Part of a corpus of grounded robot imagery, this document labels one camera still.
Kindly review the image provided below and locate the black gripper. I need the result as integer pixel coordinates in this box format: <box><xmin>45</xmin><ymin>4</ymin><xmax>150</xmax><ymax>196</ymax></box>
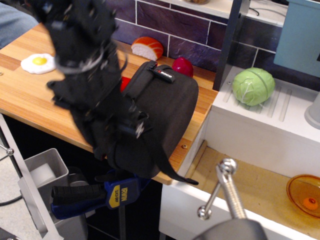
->
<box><xmin>47</xmin><ymin>66</ymin><xmax>150</xmax><ymax>155</ymax></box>

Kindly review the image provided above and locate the black zipper bag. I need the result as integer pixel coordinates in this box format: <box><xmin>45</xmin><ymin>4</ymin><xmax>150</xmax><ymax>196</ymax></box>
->
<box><xmin>93</xmin><ymin>61</ymin><xmax>199</xmax><ymax>185</ymax></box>

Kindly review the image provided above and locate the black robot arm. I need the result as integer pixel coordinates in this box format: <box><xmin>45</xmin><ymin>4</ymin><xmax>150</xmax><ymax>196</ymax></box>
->
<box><xmin>29</xmin><ymin>0</ymin><xmax>144</xmax><ymax>159</ymax></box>

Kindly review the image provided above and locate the toy red chili pepper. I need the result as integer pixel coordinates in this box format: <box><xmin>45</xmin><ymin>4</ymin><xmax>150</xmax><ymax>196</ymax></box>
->
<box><xmin>120</xmin><ymin>76</ymin><xmax>131</xmax><ymax>92</ymax></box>

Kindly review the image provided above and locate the blue Irwin quick clamp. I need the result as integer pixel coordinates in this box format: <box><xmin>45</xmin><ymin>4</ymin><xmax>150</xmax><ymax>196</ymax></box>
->
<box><xmin>51</xmin><ymin>170</ymin><xmax>151</xmax><ymax>220</ymax></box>

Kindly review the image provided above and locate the grey plastic bin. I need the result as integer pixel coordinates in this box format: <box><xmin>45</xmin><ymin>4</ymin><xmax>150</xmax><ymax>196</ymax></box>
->
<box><xmin>24</xmin><ymin>148</ymin><xmax>69</xmax><ymax>208</ymax></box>

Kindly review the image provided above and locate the toy fried egg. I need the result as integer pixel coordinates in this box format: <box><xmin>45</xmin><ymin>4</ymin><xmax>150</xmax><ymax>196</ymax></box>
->
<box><xmin>20</xmin><ymin>53</ymin><xmax>56</xmax><ymax>75</ymax></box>

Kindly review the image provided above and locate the toy salmon sushi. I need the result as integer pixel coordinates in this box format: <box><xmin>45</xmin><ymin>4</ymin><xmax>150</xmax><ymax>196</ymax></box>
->
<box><xmin>131</xmin><ymin>36</ymin><xmax>164</xmax><ymax>61</ymax></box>

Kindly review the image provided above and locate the toy dark red fruit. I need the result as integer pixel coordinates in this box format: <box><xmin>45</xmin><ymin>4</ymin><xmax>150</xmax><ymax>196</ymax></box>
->
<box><xmin>172</xmin><ymin>57</ymin><xmax>194</xmax><ymax>78</ymax></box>

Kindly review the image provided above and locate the chrome toy faucet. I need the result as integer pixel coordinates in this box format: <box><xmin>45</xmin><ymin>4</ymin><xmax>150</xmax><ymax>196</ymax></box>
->
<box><xmin>197</xmin><ymin>158</ymin><xmax>247</xmax><ymax>221</ymax></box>

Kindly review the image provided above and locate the toy green cabbage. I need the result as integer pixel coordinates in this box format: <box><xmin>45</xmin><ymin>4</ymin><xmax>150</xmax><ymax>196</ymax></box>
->
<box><xmin>232</xmin><ymin>67</ymin><xmax>276</xmax><ymax>107</ymax></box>

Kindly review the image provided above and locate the white toy sink unit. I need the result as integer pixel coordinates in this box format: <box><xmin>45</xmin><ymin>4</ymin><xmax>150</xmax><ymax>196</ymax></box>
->
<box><xmin>159</xmin><ymin>67</ymin><xmax>320</xmax><ymax>240</ymax></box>

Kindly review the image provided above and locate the orange plastic bowl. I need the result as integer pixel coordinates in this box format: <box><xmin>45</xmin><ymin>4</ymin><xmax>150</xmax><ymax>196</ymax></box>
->
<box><xmin>286</xmin><ymin>174</ymin><xmax>320</xmax><ymax>220</ymax></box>

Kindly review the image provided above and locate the grey cup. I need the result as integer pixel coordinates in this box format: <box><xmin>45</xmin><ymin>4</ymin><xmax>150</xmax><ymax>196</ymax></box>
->
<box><xmin>304</xmin><ymin>92</ymin><xmax>320</xmax><ymax>130</ymax></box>

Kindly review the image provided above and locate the teal cabinet box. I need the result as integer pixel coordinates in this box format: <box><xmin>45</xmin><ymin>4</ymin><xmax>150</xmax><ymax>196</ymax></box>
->
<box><xmin>274</xmin><ymin>0</ymin><xmax>320</xmax><ymax>77</ymax></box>

